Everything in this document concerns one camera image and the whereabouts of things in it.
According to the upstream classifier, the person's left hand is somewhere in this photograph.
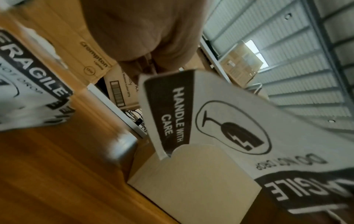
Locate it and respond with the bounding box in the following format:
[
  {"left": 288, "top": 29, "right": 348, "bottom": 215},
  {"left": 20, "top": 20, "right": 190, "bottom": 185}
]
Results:
[{"left": 80, "top": 0, "right": 208, "bottom": 83}]

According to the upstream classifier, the fragile sticker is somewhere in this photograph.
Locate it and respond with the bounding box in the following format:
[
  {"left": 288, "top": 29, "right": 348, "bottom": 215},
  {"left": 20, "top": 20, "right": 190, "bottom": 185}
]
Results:
[{"left": 137, "top": 69, "right": 354, "bottom": 224}]

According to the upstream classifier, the stack of fragile stickers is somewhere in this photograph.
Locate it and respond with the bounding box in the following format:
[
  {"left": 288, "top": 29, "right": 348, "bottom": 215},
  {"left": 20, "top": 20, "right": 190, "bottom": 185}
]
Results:
[{"left": 0, "top": 28, "right": 76, "bottom": 132}]

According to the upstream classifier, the small taped cardboard box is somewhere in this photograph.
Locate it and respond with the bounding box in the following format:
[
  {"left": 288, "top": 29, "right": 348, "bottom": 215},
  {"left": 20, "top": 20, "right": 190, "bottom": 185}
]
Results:
[{"left": 126, "top": 143, "right": 277, "bottom": 224}]

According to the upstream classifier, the barcode printed cardboard box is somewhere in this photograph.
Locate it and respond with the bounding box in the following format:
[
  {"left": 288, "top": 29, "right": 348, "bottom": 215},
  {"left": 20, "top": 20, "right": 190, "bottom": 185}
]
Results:
[{"left": 103, "top": 64, "right": 142, "bottom": 110}]

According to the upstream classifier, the flattened printed cardboard carton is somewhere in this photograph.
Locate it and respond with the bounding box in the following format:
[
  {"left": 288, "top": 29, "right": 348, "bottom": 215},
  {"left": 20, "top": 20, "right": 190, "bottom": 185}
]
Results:
[{"left": 24, "top": 0, "right": 117, "bottom": 85}]

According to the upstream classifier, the brown cardboard box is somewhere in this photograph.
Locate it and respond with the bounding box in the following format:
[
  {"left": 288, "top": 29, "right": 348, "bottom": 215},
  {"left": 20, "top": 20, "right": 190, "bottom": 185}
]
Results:
[{"left": 218, "top": 40, "right": 264, "bottom": 87}]

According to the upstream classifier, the tangle of cables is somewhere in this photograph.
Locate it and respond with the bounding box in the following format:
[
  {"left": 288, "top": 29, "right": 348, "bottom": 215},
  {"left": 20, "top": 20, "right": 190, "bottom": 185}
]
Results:
[{"left": 124, "top": 108, "right": 148, "bottom": 134}]

